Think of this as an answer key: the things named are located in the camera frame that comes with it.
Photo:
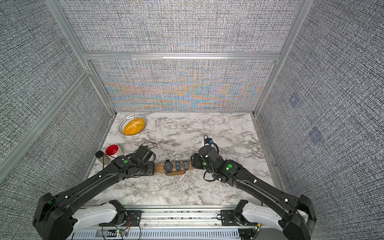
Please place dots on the small jar black lid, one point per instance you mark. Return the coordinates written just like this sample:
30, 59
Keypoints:
102, 158

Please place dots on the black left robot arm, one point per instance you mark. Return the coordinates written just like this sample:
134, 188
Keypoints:
54, 215

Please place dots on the aluminium front rail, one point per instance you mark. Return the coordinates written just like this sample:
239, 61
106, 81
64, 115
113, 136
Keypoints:
180, 216

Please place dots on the right white arm base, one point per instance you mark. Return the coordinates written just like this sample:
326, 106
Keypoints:
247, 214

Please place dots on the left white arm base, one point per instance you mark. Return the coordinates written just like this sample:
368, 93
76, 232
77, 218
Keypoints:
112, 213

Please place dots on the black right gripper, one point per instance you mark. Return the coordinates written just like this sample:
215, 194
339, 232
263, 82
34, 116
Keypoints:
197, 160

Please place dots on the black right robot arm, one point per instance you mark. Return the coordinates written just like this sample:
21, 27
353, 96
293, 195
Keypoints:
294, 216

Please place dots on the white vented cable duct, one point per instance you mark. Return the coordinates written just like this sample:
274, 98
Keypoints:
156, 234

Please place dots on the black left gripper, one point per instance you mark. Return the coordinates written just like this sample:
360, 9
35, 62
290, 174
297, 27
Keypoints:
151, 171

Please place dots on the white patterned bowl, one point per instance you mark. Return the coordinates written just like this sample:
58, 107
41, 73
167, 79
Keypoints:
123, 122

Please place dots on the wooden watch stand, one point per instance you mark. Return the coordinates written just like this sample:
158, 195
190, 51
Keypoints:
159, 169

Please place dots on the white mug red inside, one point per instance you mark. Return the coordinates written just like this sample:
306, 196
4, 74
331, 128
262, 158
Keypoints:
113, 151

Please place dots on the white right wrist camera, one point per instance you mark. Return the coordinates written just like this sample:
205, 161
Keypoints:
208, 141

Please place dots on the black slim watch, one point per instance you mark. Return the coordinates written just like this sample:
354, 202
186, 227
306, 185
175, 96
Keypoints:
178, 166
186, 165

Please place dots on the orange food in bowl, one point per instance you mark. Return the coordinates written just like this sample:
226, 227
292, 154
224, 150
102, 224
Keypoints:
134, 126

